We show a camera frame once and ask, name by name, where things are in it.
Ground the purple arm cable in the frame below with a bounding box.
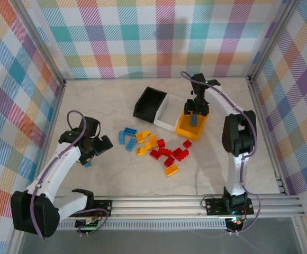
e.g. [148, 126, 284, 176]
[31, 110, 110, 242]
[180, 70, 262, 235]

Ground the perforated grey cable tray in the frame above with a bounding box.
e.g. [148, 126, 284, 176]
[57, 221, 230, 231]

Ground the aluminium mounting rail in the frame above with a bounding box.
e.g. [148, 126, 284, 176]
[55, 195, 306, 220]

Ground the white plastic bin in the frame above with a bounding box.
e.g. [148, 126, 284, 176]
[153, 94, 186, 132]

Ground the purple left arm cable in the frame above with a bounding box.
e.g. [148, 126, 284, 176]
[31, 110, 110, 242]

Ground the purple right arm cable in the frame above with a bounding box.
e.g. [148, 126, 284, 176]
[180, 70, 262, 235]

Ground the black plastic bin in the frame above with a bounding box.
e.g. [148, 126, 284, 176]
[133, 86, 168, 124]

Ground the yellow plastic bin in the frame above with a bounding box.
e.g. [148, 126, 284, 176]
[175, 104, 210, 140]

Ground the aluminium table edge rail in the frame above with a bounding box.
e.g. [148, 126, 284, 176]
[30, 79, 67, 199]
[246, 76, 292, 196]

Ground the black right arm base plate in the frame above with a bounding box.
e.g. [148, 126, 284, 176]
[205, 197, 255, 215]

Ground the aluminium frame post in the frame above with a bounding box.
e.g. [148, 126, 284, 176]
[9, 0, 67, 88]
[247, 0, 302, 83]

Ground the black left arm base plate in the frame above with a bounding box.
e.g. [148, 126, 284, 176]
[92, 199, 113, 217]

